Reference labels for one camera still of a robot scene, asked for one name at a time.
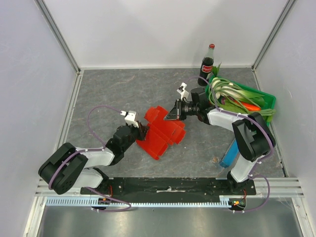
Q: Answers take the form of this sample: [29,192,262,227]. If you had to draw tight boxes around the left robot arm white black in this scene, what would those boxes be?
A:
[38,121,149,195]

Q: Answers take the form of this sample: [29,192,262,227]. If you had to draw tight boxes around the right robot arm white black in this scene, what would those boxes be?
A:
[164,86,276,195]

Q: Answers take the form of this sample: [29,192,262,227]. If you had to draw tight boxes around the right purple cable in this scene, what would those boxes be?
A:
[185,76,275,214]

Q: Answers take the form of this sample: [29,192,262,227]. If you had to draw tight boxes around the cola glass bottle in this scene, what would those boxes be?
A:
[197,43,215,86]

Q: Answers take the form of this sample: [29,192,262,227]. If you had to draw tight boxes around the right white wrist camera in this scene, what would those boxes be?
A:
[177,82,189,100]

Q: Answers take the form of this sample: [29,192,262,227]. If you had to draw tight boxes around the leek with green leaves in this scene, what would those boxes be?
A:
[210,77,265,107]

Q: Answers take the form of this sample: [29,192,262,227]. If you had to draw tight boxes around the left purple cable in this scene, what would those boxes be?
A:
[47,105,132,213]

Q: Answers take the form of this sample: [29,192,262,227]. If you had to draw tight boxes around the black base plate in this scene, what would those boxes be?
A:
[80,176,257,204]

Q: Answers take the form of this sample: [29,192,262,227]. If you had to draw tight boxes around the blue rectangular box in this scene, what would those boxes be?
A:
[219,140,239,168]

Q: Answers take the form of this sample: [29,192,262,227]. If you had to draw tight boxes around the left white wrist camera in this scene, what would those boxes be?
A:
[120,111,139,128]

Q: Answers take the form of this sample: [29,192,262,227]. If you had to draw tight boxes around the red paper box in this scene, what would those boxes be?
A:
[136,106,186,160]

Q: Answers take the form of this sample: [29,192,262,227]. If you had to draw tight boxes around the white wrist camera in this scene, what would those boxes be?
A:
[120,111,139,128]
[177,82,189,100]

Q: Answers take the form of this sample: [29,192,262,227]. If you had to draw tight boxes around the light blue slotted cable duct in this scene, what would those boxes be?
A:
[45,197,232,208]

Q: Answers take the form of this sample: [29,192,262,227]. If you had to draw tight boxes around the purple cable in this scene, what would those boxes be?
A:
[185,76,275,214]
[47,105,132,213]

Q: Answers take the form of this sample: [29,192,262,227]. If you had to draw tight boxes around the orange carrot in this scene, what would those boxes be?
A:
[234,100,261,111]

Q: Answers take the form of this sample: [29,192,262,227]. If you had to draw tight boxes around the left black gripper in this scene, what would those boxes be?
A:
[122,120,150,152]

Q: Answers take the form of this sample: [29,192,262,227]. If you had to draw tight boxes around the green plastic crate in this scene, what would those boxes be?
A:
[208,76,276,123]

